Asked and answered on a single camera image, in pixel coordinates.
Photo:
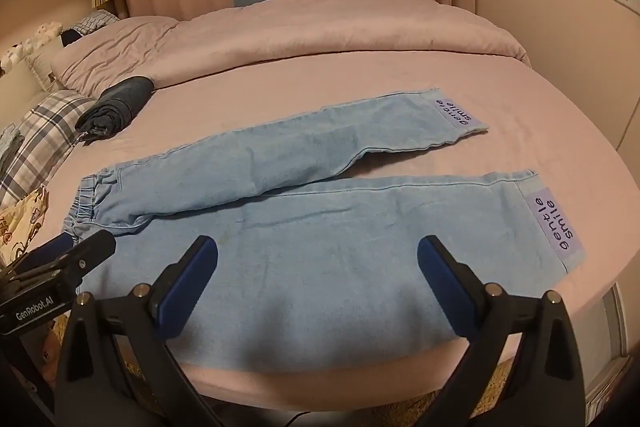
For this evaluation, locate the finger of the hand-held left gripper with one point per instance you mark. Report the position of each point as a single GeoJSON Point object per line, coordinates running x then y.
{"type": "Point", "coordinates": [50, 247]}
{"type": "Point", "coordinates": [90, 252]}

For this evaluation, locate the white side cabinet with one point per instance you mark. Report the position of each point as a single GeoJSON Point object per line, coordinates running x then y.
{"type": "Point", "coordinates": [607, 342]}

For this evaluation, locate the dark rolled garment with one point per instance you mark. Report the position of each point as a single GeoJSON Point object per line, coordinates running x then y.
{"type": "Point", "coordinates": [117, 104]}

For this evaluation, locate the pink wrinkled pillow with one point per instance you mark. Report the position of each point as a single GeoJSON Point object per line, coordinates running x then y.
{"type": "Point", "coordinates": [110, 57]}

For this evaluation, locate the plaid pillow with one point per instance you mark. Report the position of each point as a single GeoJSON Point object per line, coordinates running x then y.
{"type": "Point", "coordinates": [45, 127]}

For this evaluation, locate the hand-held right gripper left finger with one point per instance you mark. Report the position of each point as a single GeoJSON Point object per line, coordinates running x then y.
{"type": "Point", "coordinates": [192, 277]}

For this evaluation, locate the bed with pink sheet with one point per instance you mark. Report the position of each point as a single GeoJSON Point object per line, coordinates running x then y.
{"type": "Point", "coordinates": [300, 92]}

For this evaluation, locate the folded denim cloth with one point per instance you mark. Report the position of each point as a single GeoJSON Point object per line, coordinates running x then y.
{"type": "Point", "coordinates": [9, 147]}

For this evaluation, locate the light blue denim pants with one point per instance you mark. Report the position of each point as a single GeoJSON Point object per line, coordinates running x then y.
{"type": "Point", "coordinates": [325, 267]}

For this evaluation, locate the white plush toy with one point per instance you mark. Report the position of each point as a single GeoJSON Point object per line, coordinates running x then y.
{"type": "Point", "coordinates": [30, 44]}

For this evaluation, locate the yellow cartoon print cloth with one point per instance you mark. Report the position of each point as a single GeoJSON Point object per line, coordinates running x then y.
{"type": "Point", "coordinates": [22, 222]}

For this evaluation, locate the blue plaid garment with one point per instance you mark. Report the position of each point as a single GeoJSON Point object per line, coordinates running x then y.
{"type": "Point", "coordinates": [95, 22]}

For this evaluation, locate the pink duvet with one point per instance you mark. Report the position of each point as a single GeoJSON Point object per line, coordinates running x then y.
{"type": "Point", "coordinates": [325, 32]}

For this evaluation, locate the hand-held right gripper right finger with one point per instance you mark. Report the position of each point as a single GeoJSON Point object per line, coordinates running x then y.
{"type": "Point", "coordinates": [440, 277]}

